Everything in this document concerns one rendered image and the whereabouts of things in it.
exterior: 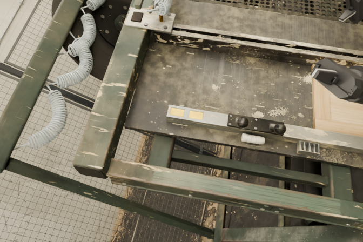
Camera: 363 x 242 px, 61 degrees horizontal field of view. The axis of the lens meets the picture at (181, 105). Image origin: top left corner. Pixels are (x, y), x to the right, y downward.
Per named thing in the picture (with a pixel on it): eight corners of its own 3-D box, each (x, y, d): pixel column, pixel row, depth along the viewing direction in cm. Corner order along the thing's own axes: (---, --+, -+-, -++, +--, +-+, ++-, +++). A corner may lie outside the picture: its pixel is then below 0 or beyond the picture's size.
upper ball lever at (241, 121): (243, 126, 112) (248, 129, 98) (232, 125, 112) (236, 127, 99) (244, 116, 112) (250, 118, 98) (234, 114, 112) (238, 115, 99)
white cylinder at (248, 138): (240, 142, 112) (262, 146, 112) (242, 139, 110) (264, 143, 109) (241, 135, 114) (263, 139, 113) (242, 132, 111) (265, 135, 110)
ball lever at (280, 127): (276, 132, 111) (286, 136, 98) (266, 130, 111) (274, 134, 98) (278, 121, 111) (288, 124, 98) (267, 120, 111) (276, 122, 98)
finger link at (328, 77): (318, 66, 67) (336, 72, 70) (310, 79, 69) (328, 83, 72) (323, 70, 66) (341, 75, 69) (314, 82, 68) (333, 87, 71)
